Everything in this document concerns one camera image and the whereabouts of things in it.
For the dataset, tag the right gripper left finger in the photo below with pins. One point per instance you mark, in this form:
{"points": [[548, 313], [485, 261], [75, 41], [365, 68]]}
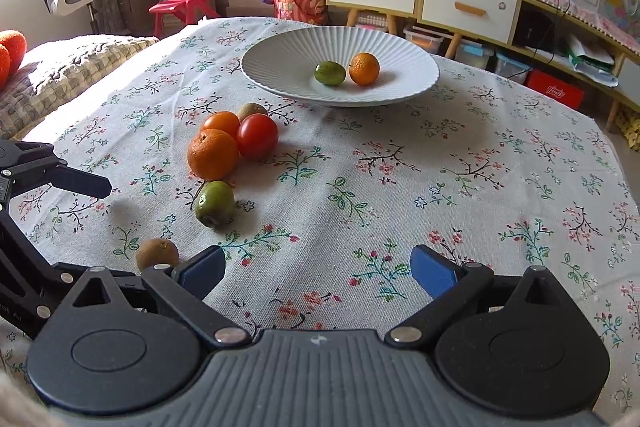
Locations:
{"points": [[180, 292]]}

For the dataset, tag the green lime fruit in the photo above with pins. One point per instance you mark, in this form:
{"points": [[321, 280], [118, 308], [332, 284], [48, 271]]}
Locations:
{"points": [[330, 73]]}

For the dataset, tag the clear storage bin blue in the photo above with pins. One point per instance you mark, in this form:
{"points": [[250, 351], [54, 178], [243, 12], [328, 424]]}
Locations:
{"points": [[509, 68]]}

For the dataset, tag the large orange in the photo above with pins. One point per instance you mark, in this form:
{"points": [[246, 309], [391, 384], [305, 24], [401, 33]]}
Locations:
{"points": [[212, 154]]}

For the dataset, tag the textured orange mandarin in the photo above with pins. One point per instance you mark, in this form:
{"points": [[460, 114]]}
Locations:
{"points": [[364, 69]]}

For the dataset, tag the floral tablecloth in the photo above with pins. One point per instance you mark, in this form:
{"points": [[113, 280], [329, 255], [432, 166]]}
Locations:
{"points": [[479, 168]]}

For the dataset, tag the white ribbed plate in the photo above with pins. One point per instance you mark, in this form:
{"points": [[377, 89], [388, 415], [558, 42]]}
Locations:
{"points": [[284, 65]]}

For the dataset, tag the colourful map poster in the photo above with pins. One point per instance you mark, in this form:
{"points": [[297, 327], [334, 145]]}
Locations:
{"points": [[622, 13]]}

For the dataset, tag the checkered cushion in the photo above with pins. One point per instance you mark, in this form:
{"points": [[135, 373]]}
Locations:
{"points": [[56, 72]]}

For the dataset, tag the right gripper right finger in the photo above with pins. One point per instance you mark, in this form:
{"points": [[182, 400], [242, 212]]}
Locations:
{"points": [[454, 289]]}

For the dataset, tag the pale brown kiwi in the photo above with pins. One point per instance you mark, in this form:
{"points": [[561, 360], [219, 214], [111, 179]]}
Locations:
{"points": [[250, 109]]}

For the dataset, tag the long low tv cabinet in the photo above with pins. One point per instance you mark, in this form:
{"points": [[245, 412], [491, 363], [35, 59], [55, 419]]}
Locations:
{"points": [[536, 30]]}

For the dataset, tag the red storage box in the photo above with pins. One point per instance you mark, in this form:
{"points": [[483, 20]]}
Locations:
{"points": [[561, 91]]}

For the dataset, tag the brown kiwi fruit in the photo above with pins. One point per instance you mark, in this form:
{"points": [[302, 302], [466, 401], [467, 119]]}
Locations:
{"points": [[157, 252]]}

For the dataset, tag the red tomato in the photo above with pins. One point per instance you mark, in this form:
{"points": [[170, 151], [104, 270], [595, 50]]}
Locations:
{"points": [[257, 136]]}

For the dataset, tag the smooth orange tomato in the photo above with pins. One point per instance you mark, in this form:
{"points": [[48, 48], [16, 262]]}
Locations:
{"points": [[223, 121]]}

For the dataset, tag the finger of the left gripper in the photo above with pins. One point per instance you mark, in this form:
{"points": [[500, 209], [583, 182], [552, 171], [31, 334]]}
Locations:
{"points": [[29, 165]]}

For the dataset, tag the clear storage bin orange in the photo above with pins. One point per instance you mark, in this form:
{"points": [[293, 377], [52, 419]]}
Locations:
{"points": [[432, 41]]}

